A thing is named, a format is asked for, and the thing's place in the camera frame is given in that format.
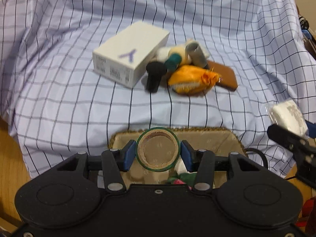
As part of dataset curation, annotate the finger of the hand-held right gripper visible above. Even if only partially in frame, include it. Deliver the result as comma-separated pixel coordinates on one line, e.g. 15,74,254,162
306,120,316,139
267,124,309,154

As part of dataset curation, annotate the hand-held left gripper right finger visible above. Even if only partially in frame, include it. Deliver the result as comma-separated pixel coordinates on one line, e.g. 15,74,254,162
180,140,283,193

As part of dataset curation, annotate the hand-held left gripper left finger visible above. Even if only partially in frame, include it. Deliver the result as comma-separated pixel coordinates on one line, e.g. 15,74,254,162
32,140,137,194

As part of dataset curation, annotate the green tape roll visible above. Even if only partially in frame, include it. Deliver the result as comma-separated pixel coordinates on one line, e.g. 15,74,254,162
135,127,180,172

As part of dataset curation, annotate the white tissue packet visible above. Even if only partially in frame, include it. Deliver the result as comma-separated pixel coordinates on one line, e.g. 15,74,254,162
265,100,310,139

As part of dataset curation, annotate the woven basket beige lining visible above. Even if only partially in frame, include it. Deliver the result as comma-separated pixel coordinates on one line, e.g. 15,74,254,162
108,127,268,193

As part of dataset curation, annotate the white plush toy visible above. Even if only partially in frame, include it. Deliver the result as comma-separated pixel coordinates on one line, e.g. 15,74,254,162
157,39,210,66

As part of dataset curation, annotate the white soft item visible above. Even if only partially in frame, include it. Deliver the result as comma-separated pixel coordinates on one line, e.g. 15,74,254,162
176,159,189,174

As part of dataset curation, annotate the green soft item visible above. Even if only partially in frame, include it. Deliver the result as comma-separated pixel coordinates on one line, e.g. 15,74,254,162
173,172,198,185

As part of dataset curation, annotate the person's red clothing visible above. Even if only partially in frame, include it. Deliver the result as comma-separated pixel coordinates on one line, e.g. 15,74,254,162
296,197,316,229

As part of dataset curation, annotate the orange satin pouch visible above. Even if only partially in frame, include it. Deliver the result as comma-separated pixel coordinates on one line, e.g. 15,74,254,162
168,65,222,95

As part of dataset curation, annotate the brown leather wallet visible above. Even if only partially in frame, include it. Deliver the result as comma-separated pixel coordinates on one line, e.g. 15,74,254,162
206,60,239,91

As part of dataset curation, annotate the checked light purple cloth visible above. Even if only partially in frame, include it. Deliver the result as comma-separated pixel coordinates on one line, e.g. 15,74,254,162
0,0,316,185

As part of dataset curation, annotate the teal microphone beige foam head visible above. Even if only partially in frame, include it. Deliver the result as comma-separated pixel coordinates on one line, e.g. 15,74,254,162
165,45,188,73

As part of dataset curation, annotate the grey cylinder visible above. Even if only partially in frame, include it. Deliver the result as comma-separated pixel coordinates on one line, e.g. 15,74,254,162
186,42,210,69

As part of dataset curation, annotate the black white striped cloth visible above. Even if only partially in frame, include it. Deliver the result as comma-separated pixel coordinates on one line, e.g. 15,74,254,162
299,15,310,29

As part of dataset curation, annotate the white cardboard box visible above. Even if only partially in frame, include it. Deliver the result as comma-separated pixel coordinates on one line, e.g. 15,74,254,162
92,21,170,89

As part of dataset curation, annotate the black cylindrical handle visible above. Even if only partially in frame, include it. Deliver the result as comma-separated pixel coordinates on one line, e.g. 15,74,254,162
146,62,166,93

